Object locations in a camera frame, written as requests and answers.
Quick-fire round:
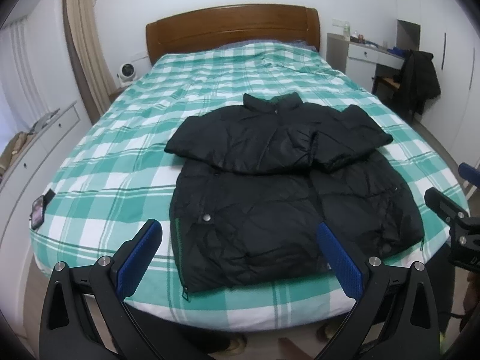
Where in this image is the slipper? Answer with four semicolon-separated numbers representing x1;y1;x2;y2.
316;322;340;343
208;334;249;354

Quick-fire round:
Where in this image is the black puffer jacket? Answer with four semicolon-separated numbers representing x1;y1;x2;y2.
164;92;425;294

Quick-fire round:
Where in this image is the low white cabinet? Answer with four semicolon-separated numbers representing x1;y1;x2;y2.
0;100;82;199

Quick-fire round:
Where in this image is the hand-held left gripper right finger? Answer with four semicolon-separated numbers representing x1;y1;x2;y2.
313;222;441;360

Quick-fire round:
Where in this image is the bed with green checked sheet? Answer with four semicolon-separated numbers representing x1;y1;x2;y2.
28;38;471;332

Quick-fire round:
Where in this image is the wooden headboard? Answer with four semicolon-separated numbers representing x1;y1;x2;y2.
145;4;321;66

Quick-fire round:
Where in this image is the beige curtain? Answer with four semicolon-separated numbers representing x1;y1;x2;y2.
63;0;116;106

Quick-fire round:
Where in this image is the white wardrobe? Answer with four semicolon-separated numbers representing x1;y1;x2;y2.
395;0;480;158

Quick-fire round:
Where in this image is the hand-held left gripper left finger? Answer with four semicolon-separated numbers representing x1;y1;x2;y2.
39;218;211;360

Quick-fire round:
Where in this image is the small white fan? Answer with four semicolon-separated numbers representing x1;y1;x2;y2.
115;62;133;84

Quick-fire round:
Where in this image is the wooden chair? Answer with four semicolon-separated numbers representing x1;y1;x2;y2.
372;74;403;96

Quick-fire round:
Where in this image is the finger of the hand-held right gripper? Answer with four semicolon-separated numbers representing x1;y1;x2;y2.
424;187;470;226
459;162;480;197

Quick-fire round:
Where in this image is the white desk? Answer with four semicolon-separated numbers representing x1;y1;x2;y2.
326;32;407;94

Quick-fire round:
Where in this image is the smartphone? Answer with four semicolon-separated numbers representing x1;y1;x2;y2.
29;191;57;230

